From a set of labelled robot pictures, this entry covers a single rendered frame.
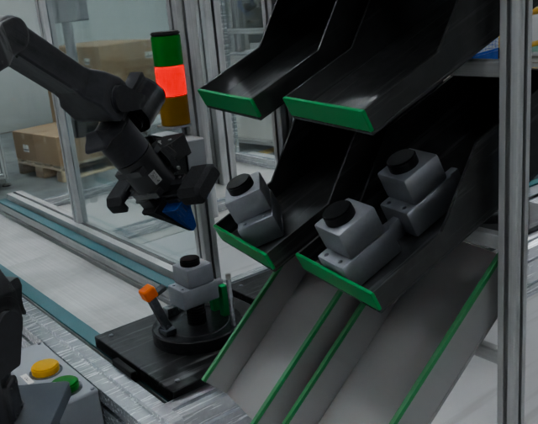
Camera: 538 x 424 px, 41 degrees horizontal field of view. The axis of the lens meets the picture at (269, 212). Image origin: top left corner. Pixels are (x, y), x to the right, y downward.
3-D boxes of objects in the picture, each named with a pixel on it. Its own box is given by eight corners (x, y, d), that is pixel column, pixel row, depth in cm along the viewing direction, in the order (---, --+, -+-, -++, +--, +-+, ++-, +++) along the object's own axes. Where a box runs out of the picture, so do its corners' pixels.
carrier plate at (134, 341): (174, 405, 97) (171, 390, 96) (96, 347, 115) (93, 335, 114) (308, 341, 110) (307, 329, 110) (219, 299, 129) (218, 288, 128)
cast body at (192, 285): (184, 311, 107) (179, 267, 105) (169, 303, 110) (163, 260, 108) (230, 294, 112) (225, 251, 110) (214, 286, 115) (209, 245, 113)
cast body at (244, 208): (284, 235, 80) (255, 185, 77) (249, 251, 81) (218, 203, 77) (281, 199, 87) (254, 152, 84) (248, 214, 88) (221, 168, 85)
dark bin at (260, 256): (275, 272, 75) (241, 218, 72) (222, 241, 86) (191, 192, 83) (459, 121, 83) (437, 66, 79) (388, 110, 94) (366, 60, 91)
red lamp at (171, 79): (167, 98, 120) (163, 68, 118) (152, 96, 124) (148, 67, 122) (192, 93, 123) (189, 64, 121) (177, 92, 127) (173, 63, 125)
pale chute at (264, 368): (276, 445, 80) (249, 430, 78) (226, 393, 91) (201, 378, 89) (414, 235, 83) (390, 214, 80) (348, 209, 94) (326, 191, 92)
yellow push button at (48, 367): (39, 386, 104) (36, 374, 103) (29, 377, 107) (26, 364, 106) (65, 376, 106) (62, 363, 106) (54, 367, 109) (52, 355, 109)
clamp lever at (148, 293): (165, 333, 107) (143, 294, 103) (158, 329, 108) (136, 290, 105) (183, 318, 109) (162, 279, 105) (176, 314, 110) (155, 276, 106)
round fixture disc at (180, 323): (184, 365, 103) (182, 352, 102) (137, 334, 113) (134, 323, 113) (261, 331, 111) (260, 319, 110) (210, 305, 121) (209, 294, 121)
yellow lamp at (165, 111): (171, 127, 121) (167, 98, 120) (156, 124, 125) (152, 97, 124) (196, 122, 124) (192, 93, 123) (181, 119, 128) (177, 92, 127)
